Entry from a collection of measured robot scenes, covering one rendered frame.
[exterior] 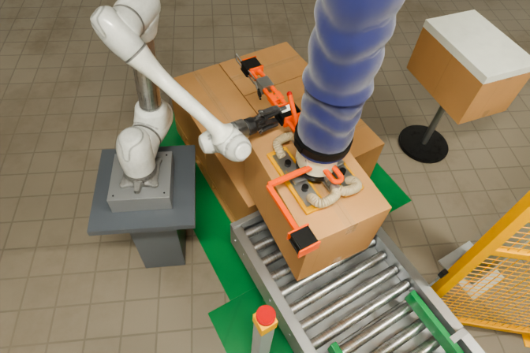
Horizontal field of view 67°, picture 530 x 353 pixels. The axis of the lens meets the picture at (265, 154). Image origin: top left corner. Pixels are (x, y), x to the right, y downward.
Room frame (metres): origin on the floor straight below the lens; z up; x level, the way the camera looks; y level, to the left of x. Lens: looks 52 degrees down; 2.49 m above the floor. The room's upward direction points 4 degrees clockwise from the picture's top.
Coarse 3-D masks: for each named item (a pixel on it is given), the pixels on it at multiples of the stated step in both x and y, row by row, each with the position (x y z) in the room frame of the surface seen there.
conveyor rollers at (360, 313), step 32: (352, 256) 0.91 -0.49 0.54; (384, 256) 0.92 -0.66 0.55; (288, 288) 0.71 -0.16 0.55; (320, 288) 0.73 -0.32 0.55; (320, 320) 0.58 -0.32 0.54; (352, 320) 0.59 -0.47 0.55; (384, 320) 0.60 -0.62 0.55; (416, 320) 0.62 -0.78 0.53; (352, 352) 0.45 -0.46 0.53; (384, 352) 0.46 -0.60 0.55; (416, 352) 0.47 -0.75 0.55
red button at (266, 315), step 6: (264, 306) 0.47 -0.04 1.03; (270, 306) 0.47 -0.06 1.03; (258, 312) 0.44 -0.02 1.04; (264, 312) 0.44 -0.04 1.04; (270, 312) 0.44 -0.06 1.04; (258, 318) 0.42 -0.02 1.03; (264, 318) 0.42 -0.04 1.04; (270, 318) 0.42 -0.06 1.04; (264, 324) 0.40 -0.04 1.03; (270, 324) 0.41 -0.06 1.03
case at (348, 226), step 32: (288, 128) 1.28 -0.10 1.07; (256, 160) 1.11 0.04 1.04; (352, 160) 1.13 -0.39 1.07; (256, 192) 1.09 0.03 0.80; (288, 192) 0.93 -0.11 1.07; (320, 192) 0.94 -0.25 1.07; (288, 224) 0.83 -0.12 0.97; (320, 224) 0.79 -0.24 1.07; (352, 224) 0.80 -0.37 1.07; (288, 256) 0.79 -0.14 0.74; (320, 256) 0.75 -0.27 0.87
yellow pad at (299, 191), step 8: (272, 152) 1.12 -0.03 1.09; (288, 152) 1.13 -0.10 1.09; (272, 160) 1.08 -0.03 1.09; (280, 160) 1.08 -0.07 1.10; (288, 160) 1.06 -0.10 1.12; (280, 168) 1.03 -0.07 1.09; (288, 168) 1.04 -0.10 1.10; (288, 184) 0.95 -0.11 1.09; (296, 184) 0.95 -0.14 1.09; (304, 184) 0.94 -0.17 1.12; (312, 184) 0.96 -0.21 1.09; (296, 192) 0.92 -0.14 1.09; (304, 192) 0.92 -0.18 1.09; (312, 192) 0.92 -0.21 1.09; (304, 200) 0.88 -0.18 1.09; (304, 208) 0.85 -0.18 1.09; (312, 208) 0.85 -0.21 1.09; (320, 208) 0.86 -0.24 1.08
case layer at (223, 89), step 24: (288, 48) 2.61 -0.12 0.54; (192, 72) 2.24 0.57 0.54; (216, 72) 2.26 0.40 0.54; (240, 72) 2.28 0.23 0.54; (264, 72) 2.30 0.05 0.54; (288, 72) 2.32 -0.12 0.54; (216, 96) 2.02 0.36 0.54; (240, 96) 2.03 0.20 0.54; (264, 96) 2.05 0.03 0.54; (192, 120) 1.79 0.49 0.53; (360, 120) 1.89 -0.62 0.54; (192, 144) 1.85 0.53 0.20; (360, 144) 1.68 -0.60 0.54; (216, 168) 1.51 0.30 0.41; (240, 168) 1.42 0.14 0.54; (240, 192) 1.25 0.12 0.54; (240, 216) 1.24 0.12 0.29
